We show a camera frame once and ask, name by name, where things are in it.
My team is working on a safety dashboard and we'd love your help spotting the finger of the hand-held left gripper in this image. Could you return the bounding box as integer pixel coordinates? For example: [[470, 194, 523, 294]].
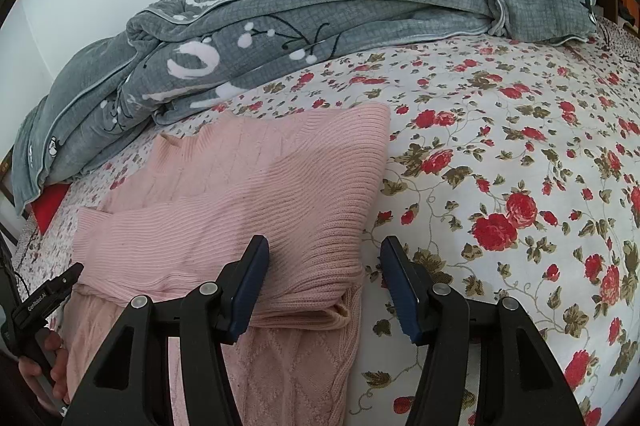
[[47, 262, 85, 296]]

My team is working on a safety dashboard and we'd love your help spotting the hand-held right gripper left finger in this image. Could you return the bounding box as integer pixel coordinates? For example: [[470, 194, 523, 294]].
[[60, 234, 271, 426]]

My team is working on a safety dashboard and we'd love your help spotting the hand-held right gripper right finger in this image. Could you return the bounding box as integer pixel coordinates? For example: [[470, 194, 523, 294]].
[[380, 235, 587, 426]]

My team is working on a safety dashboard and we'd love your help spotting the pink knitted sweater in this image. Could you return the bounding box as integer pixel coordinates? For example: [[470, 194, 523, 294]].
[[62, 102, 392, 426]]

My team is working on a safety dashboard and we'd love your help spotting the person's left hand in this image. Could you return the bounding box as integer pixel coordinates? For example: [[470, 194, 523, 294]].
[[17, 328, 71, 409]]

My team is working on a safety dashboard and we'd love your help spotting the red cloth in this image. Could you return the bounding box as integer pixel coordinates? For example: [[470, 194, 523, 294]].
[[31, 183, 70, 233]]

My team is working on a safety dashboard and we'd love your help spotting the floral bed sheet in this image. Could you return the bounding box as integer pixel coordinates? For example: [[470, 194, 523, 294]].
[[15, 13, 640, 426]]

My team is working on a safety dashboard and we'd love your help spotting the orange wooden door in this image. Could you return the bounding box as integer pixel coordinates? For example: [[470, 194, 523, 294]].
[[617, 0, 640, 28]]

